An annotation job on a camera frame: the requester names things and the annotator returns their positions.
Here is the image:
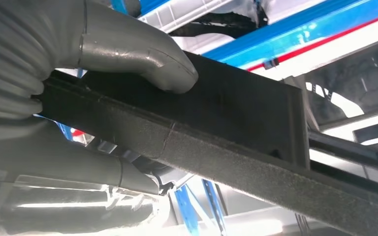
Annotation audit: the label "white car body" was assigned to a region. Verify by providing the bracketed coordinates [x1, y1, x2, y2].
[248, 18, 378, 183]

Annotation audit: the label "black parts in bin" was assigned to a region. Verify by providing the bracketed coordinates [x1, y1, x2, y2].
[172, 11, 270, 38]

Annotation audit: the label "blue metal shelf rack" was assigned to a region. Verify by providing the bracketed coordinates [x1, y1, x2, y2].
[34, 0, 378, 236]

